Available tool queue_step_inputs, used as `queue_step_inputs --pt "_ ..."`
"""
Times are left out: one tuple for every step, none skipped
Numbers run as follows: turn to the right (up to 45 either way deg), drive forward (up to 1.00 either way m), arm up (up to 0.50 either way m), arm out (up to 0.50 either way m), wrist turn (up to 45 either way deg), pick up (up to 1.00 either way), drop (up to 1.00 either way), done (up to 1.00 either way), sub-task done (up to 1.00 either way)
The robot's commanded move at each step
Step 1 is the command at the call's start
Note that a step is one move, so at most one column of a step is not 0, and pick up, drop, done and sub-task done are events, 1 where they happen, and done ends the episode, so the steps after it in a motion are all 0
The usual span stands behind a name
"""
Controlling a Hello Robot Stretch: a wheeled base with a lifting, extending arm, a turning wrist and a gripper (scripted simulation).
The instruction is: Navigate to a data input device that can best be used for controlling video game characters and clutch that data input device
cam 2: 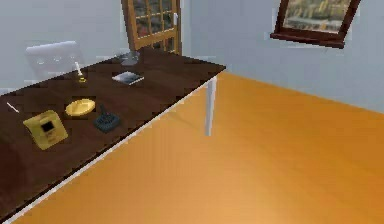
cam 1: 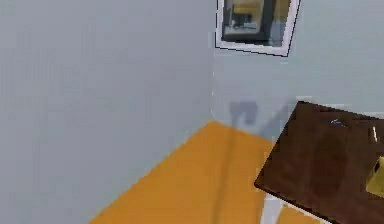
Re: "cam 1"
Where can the yellow rounded object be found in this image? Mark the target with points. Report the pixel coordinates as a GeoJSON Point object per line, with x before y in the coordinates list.
{"type": "Point", "coordinates": [376, 178]}

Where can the dark brown wooden table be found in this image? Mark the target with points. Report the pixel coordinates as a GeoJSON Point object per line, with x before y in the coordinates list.
{"type": "Point", "coordinates": [313, 166]}

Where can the white framed wall picture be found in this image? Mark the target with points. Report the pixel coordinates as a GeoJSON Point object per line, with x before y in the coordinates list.
{"type": "Point", "coordinates": [256, 23]}

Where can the small white stick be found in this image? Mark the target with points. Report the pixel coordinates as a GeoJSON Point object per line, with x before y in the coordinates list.
{"type": "Point", "coordinates": [374, 134]}

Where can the small blue pen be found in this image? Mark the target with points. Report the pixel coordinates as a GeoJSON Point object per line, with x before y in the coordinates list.
{"type": "Point", "coordinates": [337, 123]}

